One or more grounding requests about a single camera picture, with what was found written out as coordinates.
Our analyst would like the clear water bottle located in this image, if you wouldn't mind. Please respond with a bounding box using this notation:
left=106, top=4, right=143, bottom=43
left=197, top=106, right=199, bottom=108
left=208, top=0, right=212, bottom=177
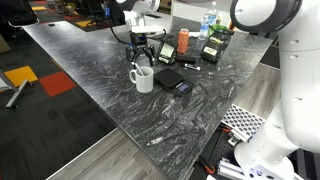
left=199, top=1, right=217, bottom=40

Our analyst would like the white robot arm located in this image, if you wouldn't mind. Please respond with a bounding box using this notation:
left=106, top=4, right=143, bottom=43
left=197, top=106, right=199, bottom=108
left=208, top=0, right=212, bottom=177
left=230, top=0, right=320, bottom=180

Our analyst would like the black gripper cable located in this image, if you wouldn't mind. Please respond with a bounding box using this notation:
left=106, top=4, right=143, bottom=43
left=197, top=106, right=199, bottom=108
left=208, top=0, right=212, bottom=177
left=106, top=13, right=168, bottom=46

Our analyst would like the black flat case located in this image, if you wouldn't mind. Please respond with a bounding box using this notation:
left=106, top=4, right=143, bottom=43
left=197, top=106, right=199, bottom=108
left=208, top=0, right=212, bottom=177
left=175, top=55, right=197, bottom=64

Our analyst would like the orange drink can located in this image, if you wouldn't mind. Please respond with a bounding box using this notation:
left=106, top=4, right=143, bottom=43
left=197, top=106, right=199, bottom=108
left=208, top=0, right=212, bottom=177
left=177, top=29, right=189, bottom=54

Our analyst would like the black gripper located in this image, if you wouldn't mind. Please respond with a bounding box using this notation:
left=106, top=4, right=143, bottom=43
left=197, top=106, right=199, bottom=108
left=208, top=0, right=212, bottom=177
left=126, top=32, right=155, bottom=66

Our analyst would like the white marker pen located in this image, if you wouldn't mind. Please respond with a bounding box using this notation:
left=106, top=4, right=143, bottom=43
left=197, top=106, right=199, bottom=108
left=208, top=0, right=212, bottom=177
left=184, top=64, right=201, bottom=71

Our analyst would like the white ceramic mug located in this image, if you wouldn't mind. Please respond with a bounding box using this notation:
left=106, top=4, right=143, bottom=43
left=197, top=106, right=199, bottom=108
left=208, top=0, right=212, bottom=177
left=129, top=67, right=154, bottom=93

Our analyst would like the black coffee bag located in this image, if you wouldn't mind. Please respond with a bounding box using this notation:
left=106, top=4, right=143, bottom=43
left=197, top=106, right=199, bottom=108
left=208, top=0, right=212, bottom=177
left=201, top=30, right=234, bottom=63

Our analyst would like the black office chair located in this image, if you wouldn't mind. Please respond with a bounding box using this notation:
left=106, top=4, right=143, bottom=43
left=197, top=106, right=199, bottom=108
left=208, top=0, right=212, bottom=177
left=0, top=0, right=39, bottom=27

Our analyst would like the white spoon in mug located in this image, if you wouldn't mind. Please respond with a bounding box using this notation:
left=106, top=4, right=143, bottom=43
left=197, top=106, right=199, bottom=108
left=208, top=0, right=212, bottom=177
left=131, top=62, right=145, bottom=76

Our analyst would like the black digital scale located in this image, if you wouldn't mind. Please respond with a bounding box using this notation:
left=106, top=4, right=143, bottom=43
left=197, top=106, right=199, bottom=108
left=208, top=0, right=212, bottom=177
left=154, top=68, right=193, bottom=96

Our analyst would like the perforated metal plate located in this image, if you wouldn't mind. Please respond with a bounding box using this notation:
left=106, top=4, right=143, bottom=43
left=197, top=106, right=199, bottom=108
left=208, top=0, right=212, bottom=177
left=222, top=105, right=265, bottom=140

